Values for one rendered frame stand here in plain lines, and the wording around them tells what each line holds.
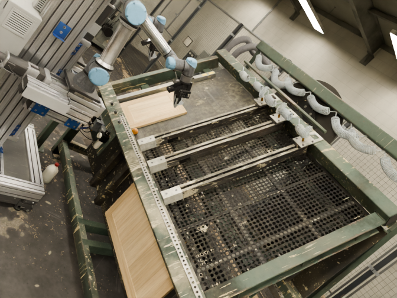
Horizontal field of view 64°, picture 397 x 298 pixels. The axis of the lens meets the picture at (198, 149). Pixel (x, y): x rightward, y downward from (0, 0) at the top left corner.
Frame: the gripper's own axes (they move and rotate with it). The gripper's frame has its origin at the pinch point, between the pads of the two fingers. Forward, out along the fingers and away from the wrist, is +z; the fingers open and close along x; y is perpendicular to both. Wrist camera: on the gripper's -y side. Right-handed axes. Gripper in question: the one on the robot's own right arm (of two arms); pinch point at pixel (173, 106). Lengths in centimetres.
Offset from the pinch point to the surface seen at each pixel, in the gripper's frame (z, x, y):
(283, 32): 52, 479, 546
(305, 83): -24, 12, 129
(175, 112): 24.6, 29.2, 21.6
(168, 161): 29.6, -24.8, -5.3
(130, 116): 38, 41, -11
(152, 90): 26, 67, 14
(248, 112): 1, -3, 67
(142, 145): 34.8, -0.7, -15.6
